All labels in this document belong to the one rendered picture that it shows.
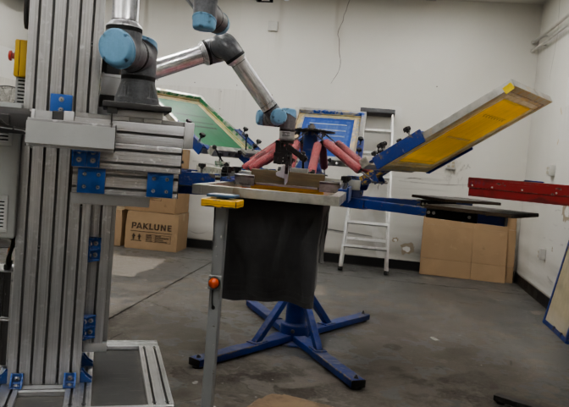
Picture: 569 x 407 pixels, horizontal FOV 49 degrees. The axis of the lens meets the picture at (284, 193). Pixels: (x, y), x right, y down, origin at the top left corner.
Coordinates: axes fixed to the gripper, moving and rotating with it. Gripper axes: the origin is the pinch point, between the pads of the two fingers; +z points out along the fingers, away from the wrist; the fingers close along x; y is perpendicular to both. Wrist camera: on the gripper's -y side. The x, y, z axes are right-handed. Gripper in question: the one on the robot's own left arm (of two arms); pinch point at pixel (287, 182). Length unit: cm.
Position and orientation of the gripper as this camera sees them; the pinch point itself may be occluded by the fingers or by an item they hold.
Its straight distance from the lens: 302.9
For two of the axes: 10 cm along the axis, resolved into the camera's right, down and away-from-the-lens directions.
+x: -1.5, 0.4, -9.9
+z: -0.8, 10.0, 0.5
